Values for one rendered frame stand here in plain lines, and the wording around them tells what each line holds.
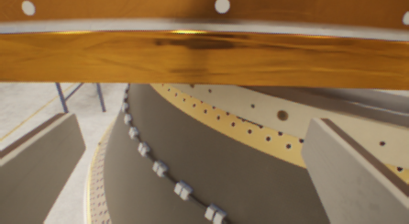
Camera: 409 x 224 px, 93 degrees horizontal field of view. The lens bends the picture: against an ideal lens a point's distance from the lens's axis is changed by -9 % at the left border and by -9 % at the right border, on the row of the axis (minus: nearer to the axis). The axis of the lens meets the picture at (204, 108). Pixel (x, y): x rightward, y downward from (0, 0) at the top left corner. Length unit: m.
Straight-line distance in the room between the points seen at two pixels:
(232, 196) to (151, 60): 0.28
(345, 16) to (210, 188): 0.33
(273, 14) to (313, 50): 0.05
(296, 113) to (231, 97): 0.09
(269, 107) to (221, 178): 0.17
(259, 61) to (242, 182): 0.24
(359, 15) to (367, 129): 0.13
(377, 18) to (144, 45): 0.19
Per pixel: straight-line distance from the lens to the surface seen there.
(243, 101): 0.30
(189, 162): 0.43
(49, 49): 0.23
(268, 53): 0.19
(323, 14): 0.20
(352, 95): 0.33
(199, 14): 0.17
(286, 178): 0.36
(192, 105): 0.43
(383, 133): 0.29
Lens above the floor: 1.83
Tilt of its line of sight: 29 degrees down
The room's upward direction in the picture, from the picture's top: 1 degrees clockwise
